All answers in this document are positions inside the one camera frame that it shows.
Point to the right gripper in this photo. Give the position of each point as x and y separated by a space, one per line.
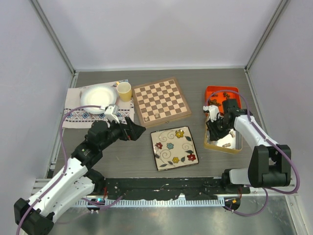
214 134

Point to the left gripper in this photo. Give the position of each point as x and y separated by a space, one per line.
134 130

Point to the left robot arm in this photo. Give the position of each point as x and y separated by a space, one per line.
38 214

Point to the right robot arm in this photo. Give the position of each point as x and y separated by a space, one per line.
269 165

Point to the dark chess pieces pile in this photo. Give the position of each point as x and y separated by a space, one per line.
217 99

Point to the gold metal tin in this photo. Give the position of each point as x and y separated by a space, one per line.
236 142

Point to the orange plastic box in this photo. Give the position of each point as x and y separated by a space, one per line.
214 90

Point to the wooden chessboard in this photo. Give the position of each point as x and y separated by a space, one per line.
164 96

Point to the floral square plate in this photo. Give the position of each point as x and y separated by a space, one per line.
173 148

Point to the yellow mug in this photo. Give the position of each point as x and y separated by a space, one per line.
124 90

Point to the white round bowl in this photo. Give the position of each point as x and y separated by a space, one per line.
98 95

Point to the patterned placemat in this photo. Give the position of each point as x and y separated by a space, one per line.
78 116

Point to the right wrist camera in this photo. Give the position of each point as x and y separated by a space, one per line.
213 112

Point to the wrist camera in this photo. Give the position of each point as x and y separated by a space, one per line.
111 113
213 112

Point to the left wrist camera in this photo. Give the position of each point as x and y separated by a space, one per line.
111 113

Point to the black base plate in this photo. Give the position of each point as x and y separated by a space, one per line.
164 189

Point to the white slotted cable duct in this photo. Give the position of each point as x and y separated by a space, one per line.
180 202

